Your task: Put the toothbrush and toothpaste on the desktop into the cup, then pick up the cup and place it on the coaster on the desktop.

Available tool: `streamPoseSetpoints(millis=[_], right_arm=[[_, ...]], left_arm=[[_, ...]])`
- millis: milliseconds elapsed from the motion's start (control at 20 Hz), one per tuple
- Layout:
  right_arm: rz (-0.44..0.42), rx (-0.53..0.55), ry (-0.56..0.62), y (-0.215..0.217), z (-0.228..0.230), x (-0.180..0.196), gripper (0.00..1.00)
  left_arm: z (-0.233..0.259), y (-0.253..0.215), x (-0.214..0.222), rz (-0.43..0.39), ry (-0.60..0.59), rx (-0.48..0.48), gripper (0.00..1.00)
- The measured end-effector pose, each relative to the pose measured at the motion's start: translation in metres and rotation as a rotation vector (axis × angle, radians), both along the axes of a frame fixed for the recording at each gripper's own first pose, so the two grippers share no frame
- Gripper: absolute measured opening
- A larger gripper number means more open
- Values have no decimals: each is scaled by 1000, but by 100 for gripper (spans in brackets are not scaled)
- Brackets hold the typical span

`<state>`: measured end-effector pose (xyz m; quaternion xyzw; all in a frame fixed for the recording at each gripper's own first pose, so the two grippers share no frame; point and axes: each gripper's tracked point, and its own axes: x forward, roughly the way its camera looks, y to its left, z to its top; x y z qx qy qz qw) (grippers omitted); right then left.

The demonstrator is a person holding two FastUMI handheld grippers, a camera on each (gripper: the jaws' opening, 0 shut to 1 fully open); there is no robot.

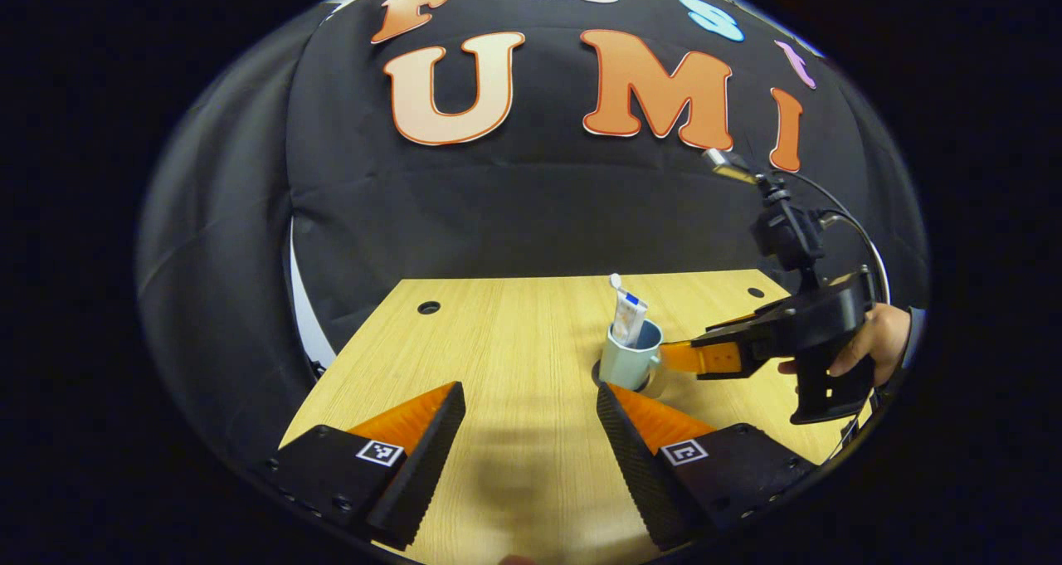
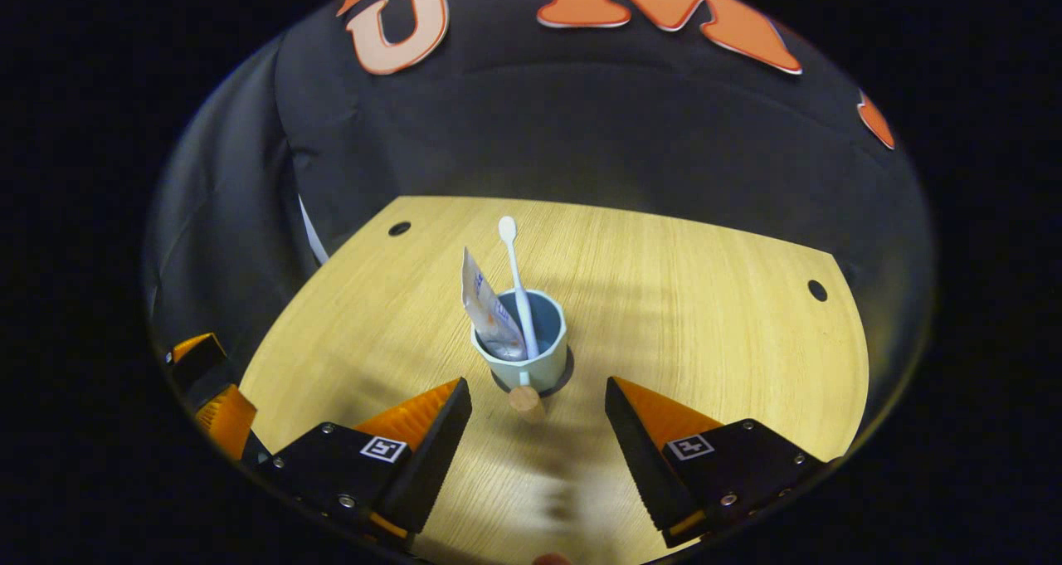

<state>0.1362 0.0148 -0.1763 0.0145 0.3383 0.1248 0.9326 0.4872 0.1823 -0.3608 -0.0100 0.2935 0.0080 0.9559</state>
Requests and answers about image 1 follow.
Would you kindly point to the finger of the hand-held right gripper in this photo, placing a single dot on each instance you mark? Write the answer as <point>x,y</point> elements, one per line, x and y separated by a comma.
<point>713,357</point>

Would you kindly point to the wooden desktop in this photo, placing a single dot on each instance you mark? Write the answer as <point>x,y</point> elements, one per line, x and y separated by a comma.
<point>514,341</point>

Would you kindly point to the white toothbrush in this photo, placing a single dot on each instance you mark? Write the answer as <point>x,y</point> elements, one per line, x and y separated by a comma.
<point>615,280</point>

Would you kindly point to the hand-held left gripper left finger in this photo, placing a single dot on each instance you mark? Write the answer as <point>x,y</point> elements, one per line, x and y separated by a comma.
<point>427,465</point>

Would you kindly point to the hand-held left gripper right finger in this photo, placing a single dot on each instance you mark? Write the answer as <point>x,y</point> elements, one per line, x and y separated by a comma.
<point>635,465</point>

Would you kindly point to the white toothpaste tube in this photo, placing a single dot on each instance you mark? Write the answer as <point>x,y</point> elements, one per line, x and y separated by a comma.
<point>630,320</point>

